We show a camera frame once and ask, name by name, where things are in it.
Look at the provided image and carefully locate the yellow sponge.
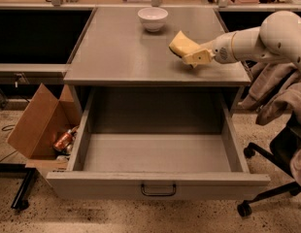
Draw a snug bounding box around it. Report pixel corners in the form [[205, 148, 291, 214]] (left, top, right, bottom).
[[169, 31, 200, 58]]

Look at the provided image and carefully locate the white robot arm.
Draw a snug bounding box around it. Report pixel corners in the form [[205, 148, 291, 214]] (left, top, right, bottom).
[[182, 11, 301, 73]]

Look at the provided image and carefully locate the grey cabinet counter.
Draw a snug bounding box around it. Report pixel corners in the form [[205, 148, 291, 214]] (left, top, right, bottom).
[[64, 6, 251, 86]]

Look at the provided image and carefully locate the grey open drawer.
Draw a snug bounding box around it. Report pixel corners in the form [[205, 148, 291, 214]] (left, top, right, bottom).
[[48, 87, 270, 200]]

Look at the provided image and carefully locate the white ceramic bowl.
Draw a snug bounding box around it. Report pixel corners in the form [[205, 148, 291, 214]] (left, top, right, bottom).
[[138, 7, 168, 32]]

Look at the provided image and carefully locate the grey-brown cloth on chair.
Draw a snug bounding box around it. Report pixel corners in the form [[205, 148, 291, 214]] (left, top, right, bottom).
[[241, 63, 301, 125]]

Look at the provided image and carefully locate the black office chair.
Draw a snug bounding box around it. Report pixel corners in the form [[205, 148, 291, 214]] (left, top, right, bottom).
[[237, 114, 301, 217]]

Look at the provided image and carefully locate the orange soda can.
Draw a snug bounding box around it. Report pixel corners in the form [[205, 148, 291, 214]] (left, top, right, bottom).
[[53, 129, 73, 152]]

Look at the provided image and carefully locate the silver crushed can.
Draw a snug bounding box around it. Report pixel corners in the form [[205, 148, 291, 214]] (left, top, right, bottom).
[[65, 143, 74, 155]]

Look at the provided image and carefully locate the brown cardboard box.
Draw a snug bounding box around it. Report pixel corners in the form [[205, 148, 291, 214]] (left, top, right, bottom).
[[7, 83, 82, 183]]

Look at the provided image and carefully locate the black metal stand foot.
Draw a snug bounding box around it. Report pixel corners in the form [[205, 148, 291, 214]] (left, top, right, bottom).
[[0, 163, 36, 211]]

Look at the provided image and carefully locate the black drawer handle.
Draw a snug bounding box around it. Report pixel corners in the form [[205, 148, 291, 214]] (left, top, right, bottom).
[[141, 183, 177, 197]]

